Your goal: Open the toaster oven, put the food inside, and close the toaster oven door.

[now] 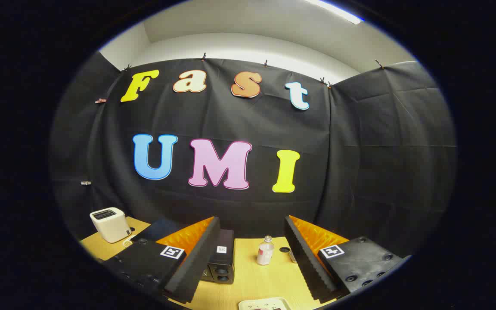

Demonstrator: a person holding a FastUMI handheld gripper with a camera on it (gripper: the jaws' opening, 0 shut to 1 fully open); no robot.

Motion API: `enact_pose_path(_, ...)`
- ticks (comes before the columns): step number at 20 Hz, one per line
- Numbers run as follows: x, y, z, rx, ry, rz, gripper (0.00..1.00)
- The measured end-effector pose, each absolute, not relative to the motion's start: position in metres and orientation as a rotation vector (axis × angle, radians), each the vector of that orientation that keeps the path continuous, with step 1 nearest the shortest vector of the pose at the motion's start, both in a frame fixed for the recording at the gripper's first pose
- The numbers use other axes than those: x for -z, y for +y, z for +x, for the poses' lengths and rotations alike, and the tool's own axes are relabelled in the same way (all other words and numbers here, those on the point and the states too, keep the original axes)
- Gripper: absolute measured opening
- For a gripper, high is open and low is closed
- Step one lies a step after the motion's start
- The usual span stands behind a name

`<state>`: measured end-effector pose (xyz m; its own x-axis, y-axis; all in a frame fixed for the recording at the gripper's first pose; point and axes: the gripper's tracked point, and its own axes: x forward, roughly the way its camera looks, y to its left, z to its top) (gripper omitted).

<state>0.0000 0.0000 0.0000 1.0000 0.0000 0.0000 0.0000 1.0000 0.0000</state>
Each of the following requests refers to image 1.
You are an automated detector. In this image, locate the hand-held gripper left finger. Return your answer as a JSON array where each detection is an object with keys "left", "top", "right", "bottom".
[{"left": 102, "top": 217, "right": 222, "bottom": 304}]

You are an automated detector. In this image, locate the black toaster oven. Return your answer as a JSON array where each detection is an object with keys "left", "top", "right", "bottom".
[{"left": 134, "top": 217, "right": 236, "bottom": 285}]

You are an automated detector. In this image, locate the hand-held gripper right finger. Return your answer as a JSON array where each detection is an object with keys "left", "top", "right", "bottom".
[{"left": 284, "top": 215, "right": 405, "bottom": 301}]

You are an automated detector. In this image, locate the clear bottle with pink label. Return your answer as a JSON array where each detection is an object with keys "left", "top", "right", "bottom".
[{"left": 257, "top": 236, "right": 275, "bottom": 266}]

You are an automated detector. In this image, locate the white bread toaster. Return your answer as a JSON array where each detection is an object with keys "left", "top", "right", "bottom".
[{"left": 90, "top": 208, "right": 133, "bottom": 244}]

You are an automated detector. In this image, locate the cream square plate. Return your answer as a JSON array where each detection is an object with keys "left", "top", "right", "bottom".
[{"left": 238, "top": 297, "right": 292, "bottom": 310}]

